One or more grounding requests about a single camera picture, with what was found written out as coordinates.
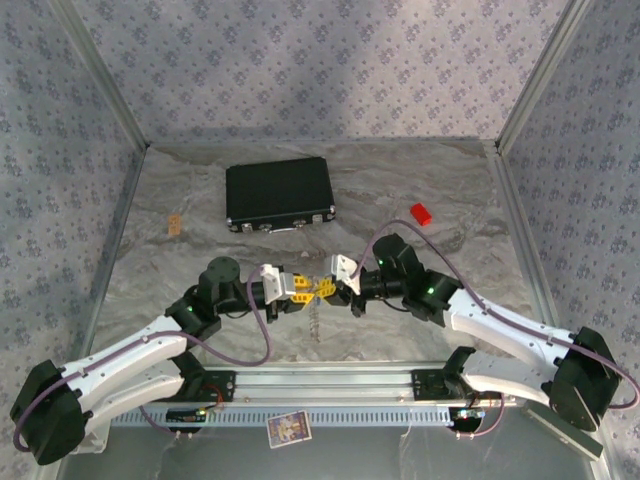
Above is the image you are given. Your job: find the chain of silver key rings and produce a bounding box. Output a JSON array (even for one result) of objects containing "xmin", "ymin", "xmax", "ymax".
[{"xmin": 307, "ymin": 303, "xmax": 324, "ymax": 344}]

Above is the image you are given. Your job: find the red toy brick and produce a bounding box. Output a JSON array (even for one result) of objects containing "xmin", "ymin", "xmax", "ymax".
[{"xmin": 409, "ymin": 202, "xmax": 433, "ymax": 228}]

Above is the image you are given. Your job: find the black ribbed carrying case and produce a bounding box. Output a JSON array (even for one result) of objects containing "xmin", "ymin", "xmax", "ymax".
[{"xmin": 224, "ymin": 156, "xmax": 337, "ymax": 235}]

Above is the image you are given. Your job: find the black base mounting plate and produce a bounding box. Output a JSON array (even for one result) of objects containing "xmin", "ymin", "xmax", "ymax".
[
  {"xmin": 411, "ymin": 368, "xmax": 451, "ymax": 401},
  {"xmin": 198, "ymin": 368, "xmax": 237, "ymax": 403}
]

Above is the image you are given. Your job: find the colourful playing card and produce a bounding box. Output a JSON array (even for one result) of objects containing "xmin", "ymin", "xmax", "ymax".
[{"xmin": 266, "ymin": 409, "xmax": 314, "ymax": 450}]

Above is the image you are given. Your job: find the black controller board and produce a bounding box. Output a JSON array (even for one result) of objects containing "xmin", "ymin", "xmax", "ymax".
[
  {"xmin": 448, "ymin": 407, "xmax": 487, "ymax": 432},
  {"xmin": 166, "ymin": 407, "xmax": 207, "ymax": 425}
]

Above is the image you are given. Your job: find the grey metal bar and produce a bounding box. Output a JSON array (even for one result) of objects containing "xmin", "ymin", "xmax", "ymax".
[{"xmin": 519, "ymin": 404, "xmax": 604, "ymax": 460}]

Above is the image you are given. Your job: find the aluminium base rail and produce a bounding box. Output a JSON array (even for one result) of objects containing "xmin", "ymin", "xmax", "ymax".
[{"xmin": 202, "ymin": 366, "xmax": 506, "ymax": 405}]

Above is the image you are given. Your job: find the aluminium frame side rail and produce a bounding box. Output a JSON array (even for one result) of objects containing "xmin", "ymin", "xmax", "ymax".
[
  {"xmin": 487, "ymin": 142, "xmax": 621, "ymax": 480},
  {"xmin": 37, "ymin": 143, "xmax": 151, "ymax": 480}
]

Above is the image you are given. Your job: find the slotted grey cable duct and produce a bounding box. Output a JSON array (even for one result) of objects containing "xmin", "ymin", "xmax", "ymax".
[{"xmin": 110, "ymin": 404, "xmax": 456, "ymax": 428}]

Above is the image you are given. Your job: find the thin purple base cable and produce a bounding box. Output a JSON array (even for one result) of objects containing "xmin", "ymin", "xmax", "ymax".
[
  {"xmin": 455, "ymin": 392, "xmax": 506, "ymax": 440},
  {"xmin": 138, "ymin": 405, "xmax": 197, "ymax": 440}
]

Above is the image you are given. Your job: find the aluminium frame post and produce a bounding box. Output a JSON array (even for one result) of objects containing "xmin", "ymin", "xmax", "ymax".
[
  {"xmin": 49, "ymin": 0, "xmax": 152, "ymax": 149},
  {"xmin": 493, "ymin": 0, "xmax": 599, "ymax": 154}
]

